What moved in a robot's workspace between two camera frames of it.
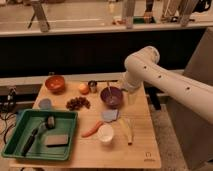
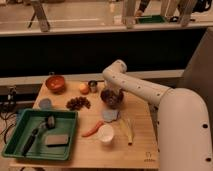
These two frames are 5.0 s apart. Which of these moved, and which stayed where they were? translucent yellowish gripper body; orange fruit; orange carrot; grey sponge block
Moved: translucent yellowish gripper body
Stayed: grey sponge block; orange fruit; orange carrot
